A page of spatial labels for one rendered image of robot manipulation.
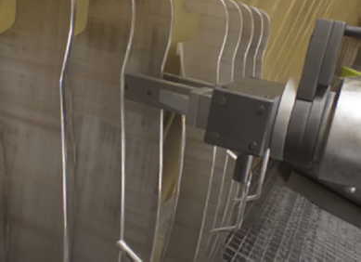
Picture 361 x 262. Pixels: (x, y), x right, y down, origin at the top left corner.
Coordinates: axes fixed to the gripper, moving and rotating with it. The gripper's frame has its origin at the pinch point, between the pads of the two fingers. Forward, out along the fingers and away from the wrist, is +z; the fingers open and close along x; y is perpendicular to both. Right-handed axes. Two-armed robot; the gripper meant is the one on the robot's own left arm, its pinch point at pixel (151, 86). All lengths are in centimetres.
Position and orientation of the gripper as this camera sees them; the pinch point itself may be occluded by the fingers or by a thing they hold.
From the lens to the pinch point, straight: 45.6
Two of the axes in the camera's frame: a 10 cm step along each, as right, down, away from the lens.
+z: -9.2, -2.4, 3.0
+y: -1.7, 9.6, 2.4
